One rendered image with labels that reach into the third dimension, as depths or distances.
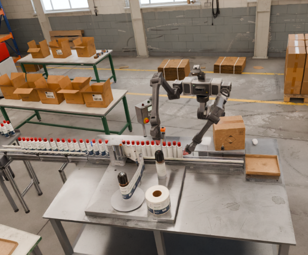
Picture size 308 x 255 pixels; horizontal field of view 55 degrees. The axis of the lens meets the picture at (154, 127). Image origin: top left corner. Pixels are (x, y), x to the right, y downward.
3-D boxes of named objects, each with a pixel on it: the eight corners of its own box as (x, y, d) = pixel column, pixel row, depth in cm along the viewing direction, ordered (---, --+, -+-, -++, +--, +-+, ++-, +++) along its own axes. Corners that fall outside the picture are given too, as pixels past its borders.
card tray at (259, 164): (245, 174, 281) (245, 171, 279) (245, 157, 302) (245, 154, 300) (279, 176, 273) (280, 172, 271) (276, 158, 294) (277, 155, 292)
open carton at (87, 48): (73, 58, 668) (68, 42, 648) (84, 52, 700) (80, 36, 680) (88, 59, 650) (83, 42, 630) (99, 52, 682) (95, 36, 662)
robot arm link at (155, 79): (161, 68, 273) (152, 70, 278) (159, 80, 267) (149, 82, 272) (180, 93, 307) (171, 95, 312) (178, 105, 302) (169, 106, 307)
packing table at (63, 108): (11, 140, 553) (-7, 103, 512) (39, 118, 614) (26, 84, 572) (114, 157, 470) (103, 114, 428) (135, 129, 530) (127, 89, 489)
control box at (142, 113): (137, 122, 298) (134, 105, 288) (150, 115, 307) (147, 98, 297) (144, 125, 291) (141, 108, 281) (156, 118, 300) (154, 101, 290)
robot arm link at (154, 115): (162, 78, 273) (152, 80, 278) (160, 76, 268) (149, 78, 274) (161, 124, 264) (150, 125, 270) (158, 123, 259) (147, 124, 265)
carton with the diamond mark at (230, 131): (215, 151, 313) (214, 129, 299) (213, 137, 333) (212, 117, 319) (244, 149, 309) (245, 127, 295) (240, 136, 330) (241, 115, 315)
